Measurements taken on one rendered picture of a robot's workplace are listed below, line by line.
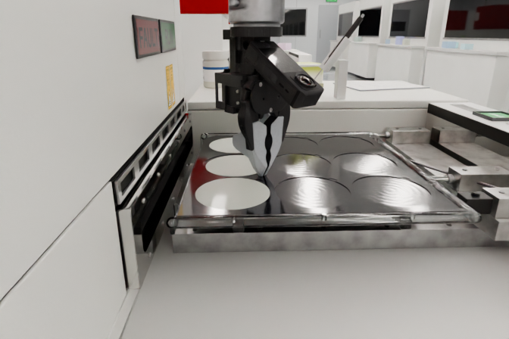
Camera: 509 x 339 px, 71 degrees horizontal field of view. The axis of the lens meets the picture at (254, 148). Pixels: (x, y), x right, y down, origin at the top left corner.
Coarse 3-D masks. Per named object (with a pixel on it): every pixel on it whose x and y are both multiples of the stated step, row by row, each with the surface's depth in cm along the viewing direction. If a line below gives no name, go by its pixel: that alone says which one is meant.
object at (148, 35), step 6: (138, 24) 41; (144, 24) 43; (150, 24) 46; (156, 24) 49; (138, 30) 41; (144, 30) 43; (150, 30) 46; (156, 30) 49; (138, 36) 41; (144, 36) 43; (150, 36) 46; (156, 36) 49; (138, 42) 40; (144, 42) 43; (150, 42) 46; (156, 42) 49; (144, 48) 43; (150, 48) 46; (156, 48) 49
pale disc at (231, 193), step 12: (216, 180) 52; (228, 180) 52; (240, 180) 52; (252, 180) 52; (204, 192) 48; (216, 192) 48; (228, 192) 48; (240, 192) 48; (252, 192) 48; (264, 192) 48; (204, 204) 44; (216, 204) 44; (228, 204) 44; (240, 204) 44; (252, 204) 44
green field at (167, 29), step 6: (162, 24) 53; (168, 24) 57; (162, 30) 53; (168, 30) 57; (174, 30) 63; (162, 36) 53; (168, 36) 57; (174, 36) 63; (162, 42) 53; (168, 42) 57; (174, 42) 62; (168, 48) 57
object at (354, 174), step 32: (288, 160) 60; (320, 160) 60; (352, 160) 60; (384, 160) 60; (192, 192) 48; (288, 192) 48; (320, 192) 48; (352, 192) 48; (384, 192) 48; (416, 192) 48
